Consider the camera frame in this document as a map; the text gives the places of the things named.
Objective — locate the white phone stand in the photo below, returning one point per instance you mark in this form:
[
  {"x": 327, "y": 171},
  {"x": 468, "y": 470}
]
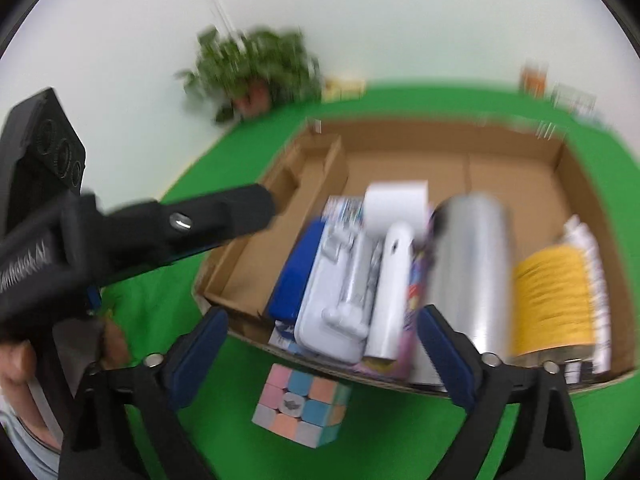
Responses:
[{"x": 320, "y": 320}]

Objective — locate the pastel puzzle cube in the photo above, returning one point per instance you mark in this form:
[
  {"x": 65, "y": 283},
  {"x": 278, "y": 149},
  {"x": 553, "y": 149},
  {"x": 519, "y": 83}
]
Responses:
[{"x": 300, "y": 405}]

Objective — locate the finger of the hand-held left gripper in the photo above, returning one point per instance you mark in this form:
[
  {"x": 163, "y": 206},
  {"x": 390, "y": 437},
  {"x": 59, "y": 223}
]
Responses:
[{"x": 200, "y": 225}]

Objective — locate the small potted plant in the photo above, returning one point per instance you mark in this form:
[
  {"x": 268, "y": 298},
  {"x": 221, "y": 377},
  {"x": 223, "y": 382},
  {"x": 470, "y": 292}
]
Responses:
[{"x": 260, "y": 70}]

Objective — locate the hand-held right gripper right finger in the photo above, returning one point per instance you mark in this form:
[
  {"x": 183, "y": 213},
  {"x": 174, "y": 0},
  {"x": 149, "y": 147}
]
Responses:
[{"x": 445, "y": 360}]

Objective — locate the brown cardboard box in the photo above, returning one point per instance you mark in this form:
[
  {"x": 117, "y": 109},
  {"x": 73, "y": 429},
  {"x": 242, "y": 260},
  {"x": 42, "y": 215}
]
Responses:
[{"x": 500, "y": 170}]

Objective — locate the small orange container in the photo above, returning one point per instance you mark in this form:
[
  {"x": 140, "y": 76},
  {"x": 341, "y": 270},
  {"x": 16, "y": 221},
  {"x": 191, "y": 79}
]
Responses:
[{"x": 534, "y": 79}]

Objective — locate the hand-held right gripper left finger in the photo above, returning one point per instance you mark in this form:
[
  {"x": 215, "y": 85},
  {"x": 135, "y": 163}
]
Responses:
[{"x": 200, "y": 355}]

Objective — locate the small white box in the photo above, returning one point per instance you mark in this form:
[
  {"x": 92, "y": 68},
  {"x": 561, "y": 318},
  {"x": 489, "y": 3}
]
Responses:
[{"x": 575, "y": 97}]

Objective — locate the silver metal can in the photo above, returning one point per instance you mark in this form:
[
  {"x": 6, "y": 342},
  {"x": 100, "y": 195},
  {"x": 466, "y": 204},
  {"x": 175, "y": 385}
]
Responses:
[{"x": 470, "y": 270}]

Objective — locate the small yellow object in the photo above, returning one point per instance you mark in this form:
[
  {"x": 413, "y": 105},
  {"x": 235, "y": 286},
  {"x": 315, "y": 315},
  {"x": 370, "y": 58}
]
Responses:
[{"x": 342, "y": 89}]

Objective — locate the person's left forearm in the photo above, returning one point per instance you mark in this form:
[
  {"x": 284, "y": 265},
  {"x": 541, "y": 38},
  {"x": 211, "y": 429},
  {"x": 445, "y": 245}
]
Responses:
[{"x": 22, "y": 447}]

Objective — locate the white handheld fan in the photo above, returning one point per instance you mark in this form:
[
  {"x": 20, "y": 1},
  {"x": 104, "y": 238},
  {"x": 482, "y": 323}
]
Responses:
[{"x": 390, "y": 280}]

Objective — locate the person's left hand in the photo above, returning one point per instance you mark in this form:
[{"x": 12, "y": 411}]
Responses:
[{"x": 15, "y": 365}]

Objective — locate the yellow jar with black lid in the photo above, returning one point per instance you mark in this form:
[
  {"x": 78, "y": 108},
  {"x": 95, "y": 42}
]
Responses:
[{"x": 550, "y": 295}]

